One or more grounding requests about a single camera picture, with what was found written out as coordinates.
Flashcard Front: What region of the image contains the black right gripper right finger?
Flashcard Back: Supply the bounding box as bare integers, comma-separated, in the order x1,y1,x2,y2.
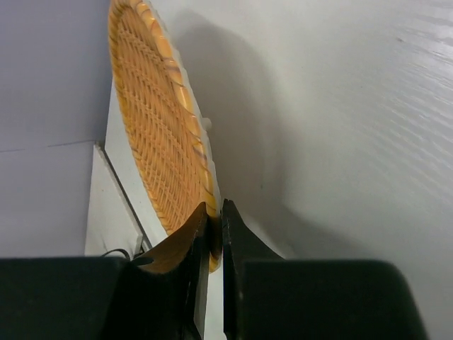
222,200,428,339

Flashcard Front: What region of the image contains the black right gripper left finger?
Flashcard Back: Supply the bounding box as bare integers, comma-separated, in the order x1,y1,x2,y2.
1,204,210,339

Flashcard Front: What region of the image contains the round bamboo wooden plate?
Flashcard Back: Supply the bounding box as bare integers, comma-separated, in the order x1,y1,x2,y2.
107,0,222,274

